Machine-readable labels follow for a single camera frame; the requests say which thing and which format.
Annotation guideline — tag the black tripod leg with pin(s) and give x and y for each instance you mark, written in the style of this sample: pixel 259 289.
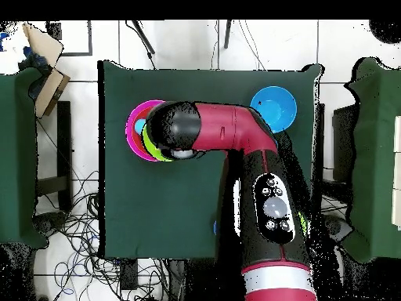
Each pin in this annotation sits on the black tripod leg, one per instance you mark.
pixel 227 34
pixel 144 37

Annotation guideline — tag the black rectangular object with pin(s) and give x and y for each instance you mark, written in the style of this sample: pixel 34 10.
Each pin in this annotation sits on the black rectangular object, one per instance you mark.
pixel 344 141

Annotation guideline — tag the green plastic bowl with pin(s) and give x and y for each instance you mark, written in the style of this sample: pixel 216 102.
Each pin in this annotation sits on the green plastic bowl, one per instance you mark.
pixel 150 149
pixel 303 224

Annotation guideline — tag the light blue plastic bowl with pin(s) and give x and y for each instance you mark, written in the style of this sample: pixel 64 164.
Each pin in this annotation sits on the light blue plastic bowl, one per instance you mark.
pixel 278 106

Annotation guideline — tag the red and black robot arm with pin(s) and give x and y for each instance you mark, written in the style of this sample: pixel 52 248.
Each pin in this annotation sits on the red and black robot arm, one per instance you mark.
pixel 219 125

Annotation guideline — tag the cardboard box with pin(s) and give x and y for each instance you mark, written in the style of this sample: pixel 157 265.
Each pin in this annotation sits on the cardboard box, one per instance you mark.
pixel 50 91

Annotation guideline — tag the grey chair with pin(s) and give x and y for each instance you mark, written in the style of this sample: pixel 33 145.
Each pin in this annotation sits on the grey chair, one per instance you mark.
pixel 336 227

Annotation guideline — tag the black equipment with knob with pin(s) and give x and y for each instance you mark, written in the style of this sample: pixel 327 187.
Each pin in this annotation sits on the black equipment with knob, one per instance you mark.
pixel 48 222

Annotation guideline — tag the small dark blue bowl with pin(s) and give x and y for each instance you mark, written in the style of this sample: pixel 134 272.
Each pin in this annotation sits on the small dark blue bowl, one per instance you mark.
pixel 215 227

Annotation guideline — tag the black power strip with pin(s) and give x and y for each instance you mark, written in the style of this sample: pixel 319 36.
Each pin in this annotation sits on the black power strip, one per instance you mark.
pixel 129 276

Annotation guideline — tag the blue cloth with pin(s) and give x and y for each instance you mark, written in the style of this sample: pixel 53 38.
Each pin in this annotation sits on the blue cloth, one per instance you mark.
pixel 34 59

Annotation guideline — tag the black metal stand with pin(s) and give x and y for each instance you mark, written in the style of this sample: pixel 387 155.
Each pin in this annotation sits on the black metal stand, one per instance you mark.
pixel 64 141

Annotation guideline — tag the light blue plastic cup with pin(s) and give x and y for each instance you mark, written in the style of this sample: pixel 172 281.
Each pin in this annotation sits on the light blue plastic cup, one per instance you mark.
pixel 139 125

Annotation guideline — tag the dark green tablecloth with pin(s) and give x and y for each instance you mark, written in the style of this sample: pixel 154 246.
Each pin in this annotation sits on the dark green tablecloth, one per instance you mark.
pixel 376 156
pixel 15 156
pixel 163 203

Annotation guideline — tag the white box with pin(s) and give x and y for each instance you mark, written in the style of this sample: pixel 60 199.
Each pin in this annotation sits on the white box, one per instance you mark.
pixel 398 141

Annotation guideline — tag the orange plastic bowl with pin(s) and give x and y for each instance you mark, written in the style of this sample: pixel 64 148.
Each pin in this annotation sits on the orange plastic bowl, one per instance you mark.
pixel 136 141

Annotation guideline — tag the large pink plastic bowl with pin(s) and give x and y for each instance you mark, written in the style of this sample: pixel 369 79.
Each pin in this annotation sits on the large pink plastic bowl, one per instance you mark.
pixel 129 131

